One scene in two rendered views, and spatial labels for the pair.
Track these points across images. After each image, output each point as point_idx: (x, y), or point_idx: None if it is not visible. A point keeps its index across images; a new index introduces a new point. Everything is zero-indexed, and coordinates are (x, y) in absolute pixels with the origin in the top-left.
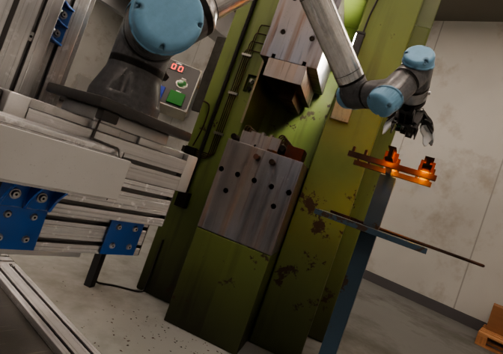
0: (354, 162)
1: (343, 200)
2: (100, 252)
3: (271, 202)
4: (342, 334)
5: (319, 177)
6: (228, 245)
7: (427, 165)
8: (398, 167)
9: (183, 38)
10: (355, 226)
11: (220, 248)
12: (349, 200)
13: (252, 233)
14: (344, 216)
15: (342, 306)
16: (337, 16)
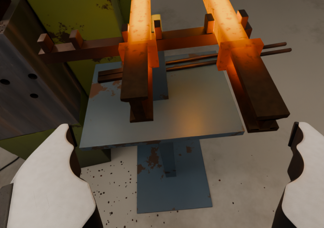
0: None
1: (101, 13)
2: None
3: (27, 94)
4: (174, 155)
5: (49, 2)
6: (36, 136)
7: (261, 131)
8: (163, 45)
9: None
10: (143, 143)
11: (33, 140)
12: (107, 9)
13: (44, 121)
14: (118, 79)
15: (165, 148)
16: None
